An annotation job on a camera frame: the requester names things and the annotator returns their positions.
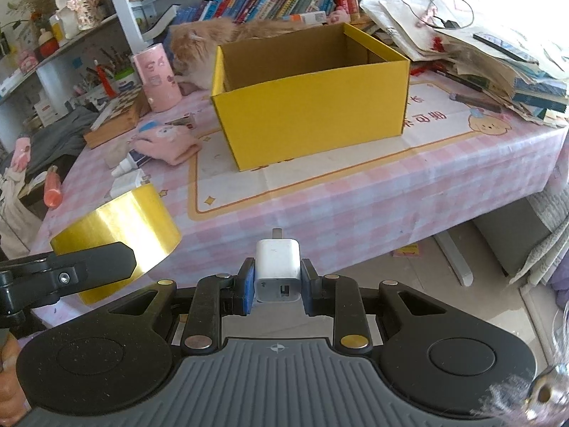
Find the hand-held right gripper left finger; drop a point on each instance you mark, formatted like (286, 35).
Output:
(246, 287)

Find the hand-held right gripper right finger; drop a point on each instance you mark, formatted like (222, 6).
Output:
(310, 287)

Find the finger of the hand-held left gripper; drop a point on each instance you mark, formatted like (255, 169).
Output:
(102, 260)

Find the white charger plug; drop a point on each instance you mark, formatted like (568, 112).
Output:
(278, 271)

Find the yellow tape roll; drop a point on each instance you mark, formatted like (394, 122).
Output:
(120, 222)

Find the blue label cleaner bottle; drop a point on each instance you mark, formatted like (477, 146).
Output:
(131, 161)

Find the yellow cardboard box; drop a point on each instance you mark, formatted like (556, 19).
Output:
(311, 111)

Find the pink checked desktop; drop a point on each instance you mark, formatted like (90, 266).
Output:
(320, 207)

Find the person's left hand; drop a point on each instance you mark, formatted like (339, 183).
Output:
(9, 391)

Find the orange tube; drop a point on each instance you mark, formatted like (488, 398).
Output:
(52, 189)

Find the grey cloth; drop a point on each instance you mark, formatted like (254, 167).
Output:
(62, 135)

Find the pink plush toy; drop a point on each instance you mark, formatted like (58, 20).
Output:
(169, 144)

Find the pink plush slipper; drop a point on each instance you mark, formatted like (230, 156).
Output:
(21, 153)

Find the wooden chess box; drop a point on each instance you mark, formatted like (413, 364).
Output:
(120, 113)

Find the white table leg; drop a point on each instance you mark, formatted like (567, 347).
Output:
(455, 260)

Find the small printed packet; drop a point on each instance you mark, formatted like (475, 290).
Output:
(181, 122)

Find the white pen holder with pens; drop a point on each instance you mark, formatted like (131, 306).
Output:
(93, 82)

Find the white jar with green lid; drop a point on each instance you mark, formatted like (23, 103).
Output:
(126, 81)

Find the pink printed canister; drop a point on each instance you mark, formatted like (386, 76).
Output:
(155, 75)

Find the grey sofa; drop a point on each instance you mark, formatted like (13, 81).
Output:
(524, 235)

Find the orange fluffy cat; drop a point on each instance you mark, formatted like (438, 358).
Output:
(209, 40)

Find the white shelf unit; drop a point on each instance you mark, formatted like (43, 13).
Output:
(124, 13)

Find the brown marker pen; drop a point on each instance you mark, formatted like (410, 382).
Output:
(475, 101)

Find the white floral ceramic figure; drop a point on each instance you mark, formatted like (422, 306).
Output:
(78, 9)

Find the pink pig figure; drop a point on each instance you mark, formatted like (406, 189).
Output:
(339, 16)

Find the pile of papers and books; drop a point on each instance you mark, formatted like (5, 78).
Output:
(480, 66)

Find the row of colourful books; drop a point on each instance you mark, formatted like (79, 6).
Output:
(275, 2)

